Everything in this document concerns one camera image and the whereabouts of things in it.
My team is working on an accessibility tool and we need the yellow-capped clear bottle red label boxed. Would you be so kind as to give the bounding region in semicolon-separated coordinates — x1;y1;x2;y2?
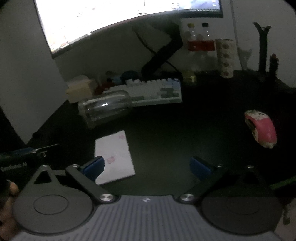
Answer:
185;23;199;70

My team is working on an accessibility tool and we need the dark round tin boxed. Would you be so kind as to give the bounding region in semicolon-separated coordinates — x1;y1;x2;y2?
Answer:
121;71;142;82

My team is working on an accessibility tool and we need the curved computer monitor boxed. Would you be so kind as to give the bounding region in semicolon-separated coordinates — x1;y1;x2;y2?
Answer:
33;0;224;59

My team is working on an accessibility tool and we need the small gold jar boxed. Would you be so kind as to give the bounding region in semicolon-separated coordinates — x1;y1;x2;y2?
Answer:
181;71;197;84

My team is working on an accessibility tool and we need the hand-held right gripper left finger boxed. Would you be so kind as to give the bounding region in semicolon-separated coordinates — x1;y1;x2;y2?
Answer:
35;156;117;204

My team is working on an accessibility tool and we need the clear glass jar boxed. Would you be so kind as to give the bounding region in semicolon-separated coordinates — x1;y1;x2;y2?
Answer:
77;90;134;128

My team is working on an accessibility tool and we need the wooden tissue box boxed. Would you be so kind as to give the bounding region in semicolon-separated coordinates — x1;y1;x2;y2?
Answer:
66;75;96;103

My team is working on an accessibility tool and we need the black-capped clear bottle red label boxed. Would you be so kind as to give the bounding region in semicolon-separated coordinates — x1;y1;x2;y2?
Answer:
198;22;215;70

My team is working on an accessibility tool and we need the printed paper towel roll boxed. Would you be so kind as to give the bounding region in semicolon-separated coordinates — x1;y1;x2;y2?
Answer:
216;38;234;78

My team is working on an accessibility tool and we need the white cable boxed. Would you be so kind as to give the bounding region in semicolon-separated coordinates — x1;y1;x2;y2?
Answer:
231;0;253;70

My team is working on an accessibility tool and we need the person's left hand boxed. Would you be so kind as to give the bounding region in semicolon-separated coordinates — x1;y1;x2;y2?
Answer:
0;181;20;232

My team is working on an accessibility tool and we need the black forked stand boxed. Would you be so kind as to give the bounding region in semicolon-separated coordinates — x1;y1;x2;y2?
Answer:
253;22;272;73

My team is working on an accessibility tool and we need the white and grey keyboard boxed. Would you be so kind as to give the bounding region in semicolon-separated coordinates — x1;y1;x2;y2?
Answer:
103;77;182;107

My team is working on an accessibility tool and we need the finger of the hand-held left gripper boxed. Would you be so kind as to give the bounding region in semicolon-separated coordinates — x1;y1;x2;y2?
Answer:
28;144;59;158

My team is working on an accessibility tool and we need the small red item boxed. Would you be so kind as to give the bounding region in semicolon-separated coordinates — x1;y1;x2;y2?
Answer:
96;80;112;93

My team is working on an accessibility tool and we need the small dark bottle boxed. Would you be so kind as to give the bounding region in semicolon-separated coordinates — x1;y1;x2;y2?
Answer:
269;54;278;75

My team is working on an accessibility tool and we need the green cable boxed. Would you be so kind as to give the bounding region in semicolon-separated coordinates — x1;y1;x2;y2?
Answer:
271;175;296;191

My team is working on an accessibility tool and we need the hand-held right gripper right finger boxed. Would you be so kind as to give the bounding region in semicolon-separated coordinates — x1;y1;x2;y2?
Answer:
177;156;266;204

